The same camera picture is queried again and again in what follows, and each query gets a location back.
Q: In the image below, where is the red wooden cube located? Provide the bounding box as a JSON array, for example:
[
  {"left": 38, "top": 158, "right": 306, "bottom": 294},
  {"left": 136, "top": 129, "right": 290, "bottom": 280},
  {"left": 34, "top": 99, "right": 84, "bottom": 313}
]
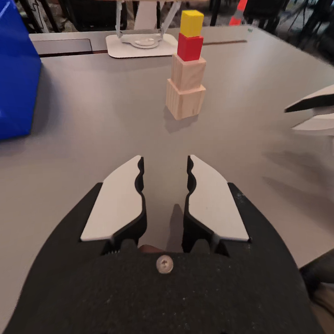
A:
[{"left": 177, "top": 33, "right": 204, "bottom": 62}]

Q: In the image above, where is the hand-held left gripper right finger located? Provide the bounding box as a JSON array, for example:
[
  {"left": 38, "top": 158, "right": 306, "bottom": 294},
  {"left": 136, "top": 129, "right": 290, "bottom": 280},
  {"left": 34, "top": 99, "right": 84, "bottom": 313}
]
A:
[{"left": 183, "top": 155, "right": 250, "bottom": 244}]

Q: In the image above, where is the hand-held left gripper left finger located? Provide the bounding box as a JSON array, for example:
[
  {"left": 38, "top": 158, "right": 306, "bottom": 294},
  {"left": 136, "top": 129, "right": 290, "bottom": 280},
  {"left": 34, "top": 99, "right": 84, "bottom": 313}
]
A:
[{"left": 81, "top": 155, "right": 148, "bottom": 244}]

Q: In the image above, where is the large wooden cube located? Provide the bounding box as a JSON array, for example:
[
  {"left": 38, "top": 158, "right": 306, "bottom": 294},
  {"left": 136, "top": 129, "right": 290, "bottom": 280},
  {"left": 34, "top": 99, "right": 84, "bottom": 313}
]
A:
[{"left": 166, "top": 78, "right": 206, "bottom": 120}]

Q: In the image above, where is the white folding stand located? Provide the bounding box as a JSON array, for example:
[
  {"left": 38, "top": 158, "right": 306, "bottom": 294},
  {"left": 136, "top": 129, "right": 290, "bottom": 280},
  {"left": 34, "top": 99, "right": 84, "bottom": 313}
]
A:
[{"left": 106, "top": 0, "right": 180, "bottom": 58}]

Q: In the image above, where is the blue plastic bin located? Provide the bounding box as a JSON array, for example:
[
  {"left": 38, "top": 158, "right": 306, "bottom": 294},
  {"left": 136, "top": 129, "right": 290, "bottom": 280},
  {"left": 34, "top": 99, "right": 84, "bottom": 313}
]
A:
[{"left": 0, "top": 0, "right": 42, "bottom": 140}]

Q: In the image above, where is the orange striped traffic cone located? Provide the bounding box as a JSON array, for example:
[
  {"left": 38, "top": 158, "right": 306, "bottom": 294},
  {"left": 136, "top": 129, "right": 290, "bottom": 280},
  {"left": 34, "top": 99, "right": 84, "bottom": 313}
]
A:
[{"left": 230, "top": 0, "right": 248, "bottom": 25}]

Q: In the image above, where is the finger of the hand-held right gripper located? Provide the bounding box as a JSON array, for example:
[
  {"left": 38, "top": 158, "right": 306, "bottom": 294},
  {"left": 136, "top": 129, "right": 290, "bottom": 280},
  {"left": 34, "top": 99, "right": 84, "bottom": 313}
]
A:
[
  {"left": 292, "top": 114, "right": 334, "bottom": 137},
  {"left": 285, "top": 85, "right": 334, "bottom": 113}
]

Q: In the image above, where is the black office chair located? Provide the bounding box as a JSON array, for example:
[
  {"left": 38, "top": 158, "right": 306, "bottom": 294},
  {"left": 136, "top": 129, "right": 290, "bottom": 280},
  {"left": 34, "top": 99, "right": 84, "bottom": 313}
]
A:
[{"left": 243, "top": 0, "right": 293, "bottom": 32}]

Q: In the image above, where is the medium wooden cube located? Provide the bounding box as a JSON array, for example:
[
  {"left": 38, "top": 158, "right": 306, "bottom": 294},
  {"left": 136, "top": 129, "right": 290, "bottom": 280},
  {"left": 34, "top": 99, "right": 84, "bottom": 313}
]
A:
[{"left": 171, "top": 54, "right": 207, "bottom": 91}]

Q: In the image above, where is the yellow wooden cube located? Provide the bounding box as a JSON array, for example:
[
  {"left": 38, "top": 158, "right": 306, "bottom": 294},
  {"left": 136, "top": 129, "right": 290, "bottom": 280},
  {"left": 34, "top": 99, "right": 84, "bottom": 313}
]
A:
[{"left": 180, "top": 10, "right": 204, "bottom": 38}]

